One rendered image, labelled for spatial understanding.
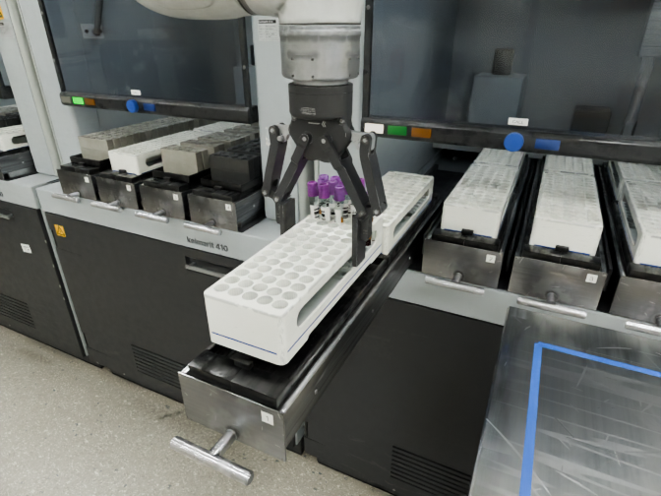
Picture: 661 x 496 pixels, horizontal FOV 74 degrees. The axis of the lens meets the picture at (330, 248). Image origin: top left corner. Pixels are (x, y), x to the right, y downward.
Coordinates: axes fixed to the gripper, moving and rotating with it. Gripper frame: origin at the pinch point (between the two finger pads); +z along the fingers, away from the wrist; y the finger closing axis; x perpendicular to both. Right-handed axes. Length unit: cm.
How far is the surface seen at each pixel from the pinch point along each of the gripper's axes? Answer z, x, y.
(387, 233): 3.6, 13.2, 4.8
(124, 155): 2, 27, -69
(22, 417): 89, 2, -113
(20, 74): -14, 33, -112
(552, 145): -9.2, 29.9, 25.8
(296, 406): 9.5, -19.5, 6.8
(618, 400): 6.7, -7.4, 36.0
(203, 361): 7.0, -20.4, -4.4
